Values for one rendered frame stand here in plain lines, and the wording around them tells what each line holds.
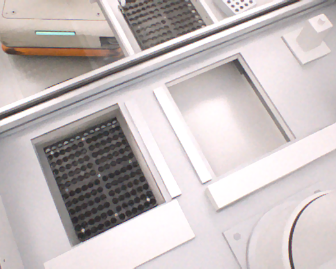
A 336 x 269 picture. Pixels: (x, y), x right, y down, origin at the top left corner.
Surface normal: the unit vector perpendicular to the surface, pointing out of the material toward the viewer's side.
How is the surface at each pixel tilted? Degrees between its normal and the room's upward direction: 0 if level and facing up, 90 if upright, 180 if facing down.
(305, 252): 85
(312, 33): 90
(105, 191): 0
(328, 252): 73
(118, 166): 0
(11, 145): 0
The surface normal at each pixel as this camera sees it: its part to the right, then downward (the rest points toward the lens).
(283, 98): 0.04, -0.37
